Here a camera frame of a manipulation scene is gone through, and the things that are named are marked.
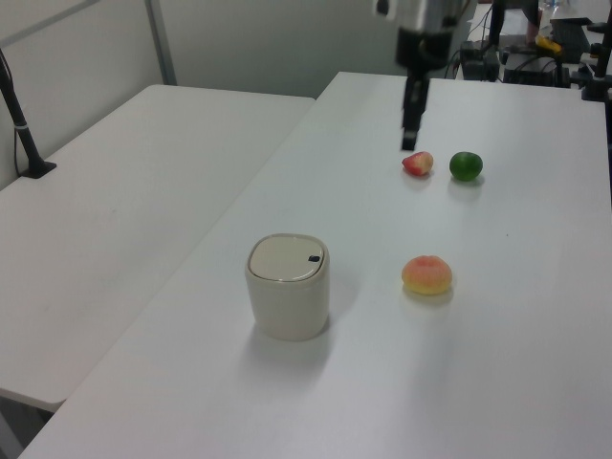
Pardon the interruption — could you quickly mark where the thin black upright pole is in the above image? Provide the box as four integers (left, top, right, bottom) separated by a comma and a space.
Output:
487, 0, 506, 49

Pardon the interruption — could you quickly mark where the cream garbage bin with lid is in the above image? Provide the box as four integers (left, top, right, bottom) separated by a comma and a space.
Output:
244, 232, 332, 342

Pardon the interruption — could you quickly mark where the black pole with base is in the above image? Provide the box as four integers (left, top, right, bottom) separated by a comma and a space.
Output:
0, 47, 57, 181

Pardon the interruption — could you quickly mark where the yellow tool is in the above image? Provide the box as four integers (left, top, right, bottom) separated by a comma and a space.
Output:
534, 34, 563, 55

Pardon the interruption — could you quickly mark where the black equipment box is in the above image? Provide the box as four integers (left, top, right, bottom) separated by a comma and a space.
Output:
457, 40, 503, 82

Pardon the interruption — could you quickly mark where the black camera stand clamp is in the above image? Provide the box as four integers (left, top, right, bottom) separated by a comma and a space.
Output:
579, 21, 612, 102

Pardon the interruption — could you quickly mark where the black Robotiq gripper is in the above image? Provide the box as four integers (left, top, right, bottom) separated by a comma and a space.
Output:
394, 27, 454, 152

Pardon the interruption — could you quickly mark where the dark laptop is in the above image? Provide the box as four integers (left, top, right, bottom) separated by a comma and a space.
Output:
549, 16, 594, 55

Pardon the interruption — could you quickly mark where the red strawberry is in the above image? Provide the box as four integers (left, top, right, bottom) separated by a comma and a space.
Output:
401, 151, 435, 179

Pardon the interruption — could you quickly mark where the orange pink peach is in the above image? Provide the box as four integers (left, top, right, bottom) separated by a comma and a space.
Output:
400, 254, 454, 296

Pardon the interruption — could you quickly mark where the green lime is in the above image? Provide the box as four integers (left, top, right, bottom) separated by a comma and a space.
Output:
448, 151, 484, 183

